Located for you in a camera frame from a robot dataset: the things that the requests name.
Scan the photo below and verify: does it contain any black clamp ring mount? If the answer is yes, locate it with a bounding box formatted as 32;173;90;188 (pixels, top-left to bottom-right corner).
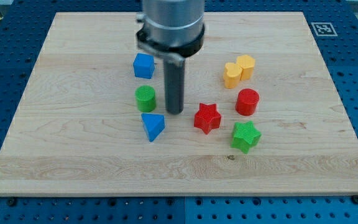
135;24;205;67

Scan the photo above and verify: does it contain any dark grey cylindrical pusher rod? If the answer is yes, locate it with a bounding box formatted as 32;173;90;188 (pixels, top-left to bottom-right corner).
163;60;185;114

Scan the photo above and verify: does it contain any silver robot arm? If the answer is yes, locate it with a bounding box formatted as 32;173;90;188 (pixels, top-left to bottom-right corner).
136;0;205;114

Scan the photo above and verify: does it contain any blue cube block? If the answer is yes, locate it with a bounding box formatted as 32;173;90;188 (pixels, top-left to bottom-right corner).
132;53;155;79

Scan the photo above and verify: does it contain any green cylinder block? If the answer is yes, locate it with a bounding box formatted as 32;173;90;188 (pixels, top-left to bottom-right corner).
135;85;157;113

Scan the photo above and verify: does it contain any blue triangle block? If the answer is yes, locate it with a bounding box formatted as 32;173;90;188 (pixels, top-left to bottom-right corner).
141;113;165;142

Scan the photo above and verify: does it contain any yellow heart block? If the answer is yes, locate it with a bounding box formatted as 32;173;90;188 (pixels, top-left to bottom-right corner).
223;62;242;89

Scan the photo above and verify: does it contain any red star block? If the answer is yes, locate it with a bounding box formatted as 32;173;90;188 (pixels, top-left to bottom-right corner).
193;103;222;134

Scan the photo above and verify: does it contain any yellow hexagon block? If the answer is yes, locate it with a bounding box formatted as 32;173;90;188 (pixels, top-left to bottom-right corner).
236;55;255;80

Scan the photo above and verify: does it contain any red cylinder block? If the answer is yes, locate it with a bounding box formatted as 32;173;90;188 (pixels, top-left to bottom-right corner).
235;88;260;116

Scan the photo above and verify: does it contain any green star block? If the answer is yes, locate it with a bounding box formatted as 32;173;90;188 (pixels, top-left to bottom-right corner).
231;121;262;154

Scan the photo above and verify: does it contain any light wooden board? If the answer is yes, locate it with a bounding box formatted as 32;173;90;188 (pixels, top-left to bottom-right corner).
0;12;358;197

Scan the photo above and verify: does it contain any white fiducial marker tag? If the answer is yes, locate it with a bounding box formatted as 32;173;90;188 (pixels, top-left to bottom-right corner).
311;22;337;37

